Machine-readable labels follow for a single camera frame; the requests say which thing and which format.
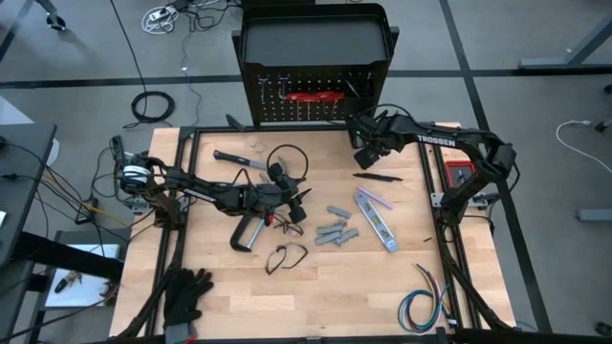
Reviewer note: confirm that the bunch of keys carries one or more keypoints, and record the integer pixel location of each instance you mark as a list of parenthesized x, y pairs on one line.
[(64, 283)]

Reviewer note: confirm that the clear safety glasses black frame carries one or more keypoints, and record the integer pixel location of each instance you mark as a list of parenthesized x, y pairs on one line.
[(287, 258), (289, 228)]

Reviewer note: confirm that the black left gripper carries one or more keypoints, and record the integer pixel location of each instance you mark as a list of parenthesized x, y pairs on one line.
[(272, 198)]

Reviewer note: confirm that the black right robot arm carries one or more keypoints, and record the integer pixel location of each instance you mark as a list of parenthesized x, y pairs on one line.
[(454, 143)]

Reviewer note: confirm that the black pegboard box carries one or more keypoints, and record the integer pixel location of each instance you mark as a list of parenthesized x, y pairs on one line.
[(362, 88)]

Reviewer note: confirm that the black pegboard tool stand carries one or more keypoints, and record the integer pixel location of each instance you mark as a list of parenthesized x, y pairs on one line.
[(311, 43)]

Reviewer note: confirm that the grey table leg foot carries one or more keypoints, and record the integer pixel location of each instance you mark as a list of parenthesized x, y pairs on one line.
[(545, 63)]

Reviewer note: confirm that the black work glove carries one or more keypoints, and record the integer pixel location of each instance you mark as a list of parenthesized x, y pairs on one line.
[(184, 296)]

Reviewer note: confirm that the black office chair base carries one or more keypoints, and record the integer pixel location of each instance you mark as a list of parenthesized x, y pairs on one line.
[(56, 21)]

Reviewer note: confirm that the black C-clamp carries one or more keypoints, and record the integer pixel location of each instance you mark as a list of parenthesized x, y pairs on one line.
[(233, 239)]

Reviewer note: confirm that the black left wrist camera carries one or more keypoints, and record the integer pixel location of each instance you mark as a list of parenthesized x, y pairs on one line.
[(276, 172)]

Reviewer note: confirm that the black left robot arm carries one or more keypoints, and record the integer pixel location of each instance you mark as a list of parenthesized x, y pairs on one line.
[(201, 191)]

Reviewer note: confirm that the black desk crossbar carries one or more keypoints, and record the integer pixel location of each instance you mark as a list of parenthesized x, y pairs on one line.
[(72, 255)]

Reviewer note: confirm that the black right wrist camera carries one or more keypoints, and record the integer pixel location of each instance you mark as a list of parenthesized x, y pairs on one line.
[(361, 128)]

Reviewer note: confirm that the red framed square box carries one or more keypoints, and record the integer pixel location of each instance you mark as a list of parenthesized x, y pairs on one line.
[(450, 174)]

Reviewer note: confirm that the grey floor foot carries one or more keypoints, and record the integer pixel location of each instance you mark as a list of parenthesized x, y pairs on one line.
[(593, 215)]

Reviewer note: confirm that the dark grey desk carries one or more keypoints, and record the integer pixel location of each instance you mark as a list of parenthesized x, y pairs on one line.
[(19, 191)]

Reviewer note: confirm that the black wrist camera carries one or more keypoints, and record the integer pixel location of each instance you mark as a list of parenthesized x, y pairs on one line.
[(276, 172), (361, 128)]

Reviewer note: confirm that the white paper sheet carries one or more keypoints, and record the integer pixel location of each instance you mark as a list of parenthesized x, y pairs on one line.
[(86, 291)]

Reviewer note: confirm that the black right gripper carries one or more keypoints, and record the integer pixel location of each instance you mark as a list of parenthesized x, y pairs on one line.
[(382, 136)]

